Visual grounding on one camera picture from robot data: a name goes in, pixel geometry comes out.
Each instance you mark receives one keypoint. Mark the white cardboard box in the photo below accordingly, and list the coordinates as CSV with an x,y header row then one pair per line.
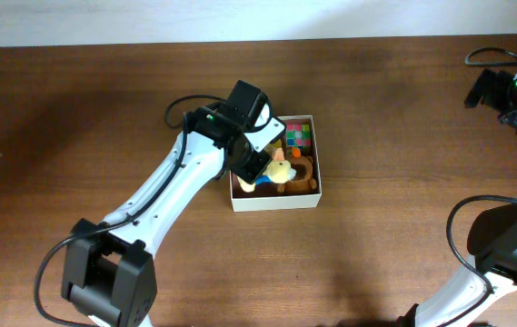
x,y
265,196

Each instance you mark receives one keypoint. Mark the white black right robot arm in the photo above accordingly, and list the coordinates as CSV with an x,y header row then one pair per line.
x,y
489,271

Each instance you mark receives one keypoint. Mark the multicolour puzzle cube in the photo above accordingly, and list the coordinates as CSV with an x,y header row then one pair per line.
x,y
298,136

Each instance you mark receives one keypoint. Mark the yellow wooden rattle drum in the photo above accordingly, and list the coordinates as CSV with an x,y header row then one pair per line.
x,y
275,145

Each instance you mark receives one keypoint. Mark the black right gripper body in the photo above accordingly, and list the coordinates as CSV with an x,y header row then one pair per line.
x,y
504,94

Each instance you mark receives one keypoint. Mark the yellow plush duck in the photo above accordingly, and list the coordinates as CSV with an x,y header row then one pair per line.
x,y
279,172

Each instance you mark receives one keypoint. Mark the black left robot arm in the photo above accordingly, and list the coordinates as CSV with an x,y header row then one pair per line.
x,y
109,271

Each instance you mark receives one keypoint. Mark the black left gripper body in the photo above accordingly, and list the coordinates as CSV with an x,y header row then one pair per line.
x,y
247,160

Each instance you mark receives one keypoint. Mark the brown plush capybara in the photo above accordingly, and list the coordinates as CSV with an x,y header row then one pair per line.
x,y
304,181

